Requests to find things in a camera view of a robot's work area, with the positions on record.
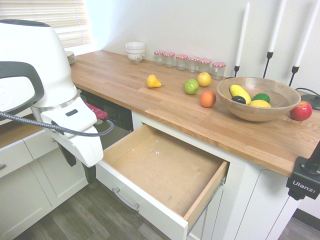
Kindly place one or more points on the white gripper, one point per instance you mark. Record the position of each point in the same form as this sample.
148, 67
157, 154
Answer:
80, 135

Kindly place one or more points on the white wooden drawer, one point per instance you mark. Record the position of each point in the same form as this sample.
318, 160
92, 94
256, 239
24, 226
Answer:
160, 167

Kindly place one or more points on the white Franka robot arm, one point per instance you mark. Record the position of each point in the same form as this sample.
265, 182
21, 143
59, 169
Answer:
37, 62

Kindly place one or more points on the white side cabinet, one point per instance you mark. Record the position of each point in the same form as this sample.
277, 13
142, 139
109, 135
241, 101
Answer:
27, 190

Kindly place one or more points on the black dishwasher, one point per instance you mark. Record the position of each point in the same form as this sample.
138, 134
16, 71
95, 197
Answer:
117, 117

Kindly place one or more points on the stack of white plates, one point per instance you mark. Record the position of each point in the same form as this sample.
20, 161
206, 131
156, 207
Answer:
70, 58

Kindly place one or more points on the yellow pear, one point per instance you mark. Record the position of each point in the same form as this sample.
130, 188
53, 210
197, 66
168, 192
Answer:
152, 82

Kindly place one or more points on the white bowl with pattern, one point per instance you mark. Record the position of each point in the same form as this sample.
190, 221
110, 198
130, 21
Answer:
135, 58

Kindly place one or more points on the plain white bowl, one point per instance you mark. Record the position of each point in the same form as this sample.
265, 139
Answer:
135, 45
135, 52

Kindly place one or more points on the glass jar checkered lid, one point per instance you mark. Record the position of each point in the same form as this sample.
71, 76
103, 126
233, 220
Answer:
159, 59
218, 72
192, 66
181, 63
205, 66
169, 61

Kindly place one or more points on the green apple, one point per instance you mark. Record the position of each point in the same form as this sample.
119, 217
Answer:
191, 86

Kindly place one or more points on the orange peach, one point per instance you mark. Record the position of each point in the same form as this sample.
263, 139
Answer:
208, 99

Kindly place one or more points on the white window blinds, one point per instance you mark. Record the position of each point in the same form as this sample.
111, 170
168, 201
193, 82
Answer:
50, 17

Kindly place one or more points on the yellow apple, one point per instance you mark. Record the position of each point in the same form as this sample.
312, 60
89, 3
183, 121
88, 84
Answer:
204, 79

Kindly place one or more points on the black avocado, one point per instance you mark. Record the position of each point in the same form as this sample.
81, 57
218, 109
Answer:
238, 100

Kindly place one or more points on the white kitchen base cabinet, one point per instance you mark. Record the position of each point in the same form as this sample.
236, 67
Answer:
250, 200

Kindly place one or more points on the yellow banana in bowl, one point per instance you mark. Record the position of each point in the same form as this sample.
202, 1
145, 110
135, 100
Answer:
238, 92

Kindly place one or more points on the black candle holder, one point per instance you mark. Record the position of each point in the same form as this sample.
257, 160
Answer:
236, 70
295, 72
269, 58

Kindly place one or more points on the large wooden bowl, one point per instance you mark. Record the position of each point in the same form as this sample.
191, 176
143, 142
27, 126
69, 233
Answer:
257, 113

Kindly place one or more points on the yellow lemon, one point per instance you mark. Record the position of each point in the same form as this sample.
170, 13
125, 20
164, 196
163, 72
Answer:
260, 104

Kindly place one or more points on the green lime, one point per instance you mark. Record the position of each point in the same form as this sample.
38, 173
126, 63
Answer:
262, 97

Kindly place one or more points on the white taper candle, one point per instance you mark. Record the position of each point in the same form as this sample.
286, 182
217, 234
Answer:
306, 35
243, 35
277, 25

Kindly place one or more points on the red apple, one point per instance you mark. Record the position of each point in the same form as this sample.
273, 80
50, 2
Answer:
301, 111

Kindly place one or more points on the black round base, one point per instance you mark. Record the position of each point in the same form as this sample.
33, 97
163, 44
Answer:
312, 101

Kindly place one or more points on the red wrist camera mount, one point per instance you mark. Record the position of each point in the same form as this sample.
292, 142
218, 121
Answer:
98, 113

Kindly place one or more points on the black Ulanzi camera clamp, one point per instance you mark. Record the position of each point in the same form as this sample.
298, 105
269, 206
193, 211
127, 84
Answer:
303, 183

